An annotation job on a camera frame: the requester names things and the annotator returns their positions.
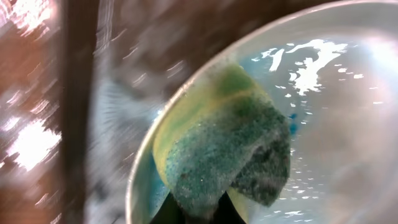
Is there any yellow green scrub sponge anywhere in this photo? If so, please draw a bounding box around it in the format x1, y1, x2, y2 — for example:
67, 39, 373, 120
152, 64, 291, 218

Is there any dark brown serving tray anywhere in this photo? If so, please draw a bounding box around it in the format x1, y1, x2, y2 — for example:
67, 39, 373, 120
60, 0, 320, 223

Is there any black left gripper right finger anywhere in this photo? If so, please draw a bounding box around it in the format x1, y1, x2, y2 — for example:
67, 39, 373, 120
211, 192, 246, 224

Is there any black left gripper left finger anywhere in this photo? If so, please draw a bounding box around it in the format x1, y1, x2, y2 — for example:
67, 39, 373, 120
150, 194, 185, 224

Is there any white plate blue streak top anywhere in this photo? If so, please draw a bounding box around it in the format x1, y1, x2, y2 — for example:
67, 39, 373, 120
125, 0, 398, 224

